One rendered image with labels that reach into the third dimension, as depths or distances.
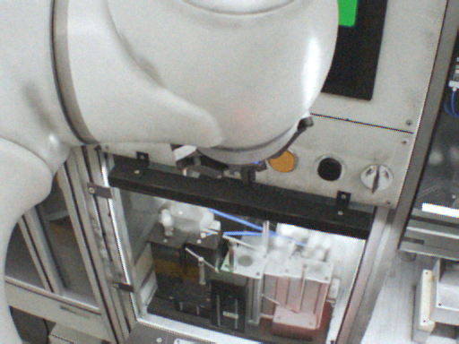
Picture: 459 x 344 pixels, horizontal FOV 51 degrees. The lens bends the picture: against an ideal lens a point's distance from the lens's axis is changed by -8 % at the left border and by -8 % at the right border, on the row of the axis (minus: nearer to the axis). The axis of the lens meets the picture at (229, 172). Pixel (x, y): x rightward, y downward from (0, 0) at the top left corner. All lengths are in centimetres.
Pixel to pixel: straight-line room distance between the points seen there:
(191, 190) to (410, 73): 32
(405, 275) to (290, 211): 62
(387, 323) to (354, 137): 60
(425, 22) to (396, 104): 10
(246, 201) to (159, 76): 47
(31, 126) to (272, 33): 12
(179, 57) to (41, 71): 7
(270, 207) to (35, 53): 47
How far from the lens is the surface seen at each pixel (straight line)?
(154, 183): 69
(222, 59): 19
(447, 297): 106
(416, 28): 54
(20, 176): 25
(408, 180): 66
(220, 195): 67
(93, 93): 23
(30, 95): 24
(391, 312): 115
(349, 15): 51
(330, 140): 62
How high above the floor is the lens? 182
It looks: 40 degrees down
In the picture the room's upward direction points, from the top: straight up
